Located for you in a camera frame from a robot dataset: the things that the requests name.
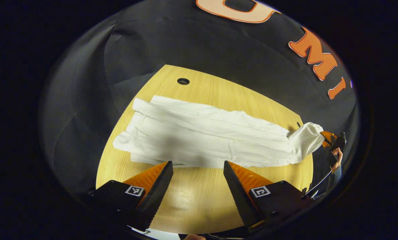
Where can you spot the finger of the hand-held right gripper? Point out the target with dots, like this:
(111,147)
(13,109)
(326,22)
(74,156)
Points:
(328,136)

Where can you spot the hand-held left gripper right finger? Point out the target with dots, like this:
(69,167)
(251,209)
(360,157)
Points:
(239,196)

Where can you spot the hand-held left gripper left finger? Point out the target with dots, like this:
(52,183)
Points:
(157,196)

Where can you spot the white jeans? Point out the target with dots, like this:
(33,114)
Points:
(202,133)

